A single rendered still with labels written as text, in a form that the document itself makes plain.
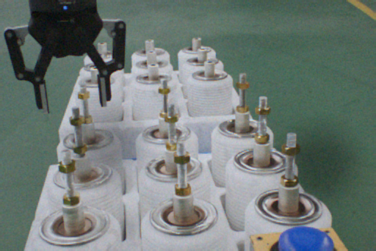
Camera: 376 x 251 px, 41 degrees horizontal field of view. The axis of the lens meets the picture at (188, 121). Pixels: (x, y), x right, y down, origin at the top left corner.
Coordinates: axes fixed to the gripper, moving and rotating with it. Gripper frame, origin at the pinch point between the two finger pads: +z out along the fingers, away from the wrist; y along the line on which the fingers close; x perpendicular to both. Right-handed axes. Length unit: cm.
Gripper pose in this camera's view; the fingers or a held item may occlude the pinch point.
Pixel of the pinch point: (73, 98)
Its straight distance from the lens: 63.3
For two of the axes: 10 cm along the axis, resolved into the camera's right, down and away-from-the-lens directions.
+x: -2.8, -3.4, 9.0
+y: 9.6, -1.3, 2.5
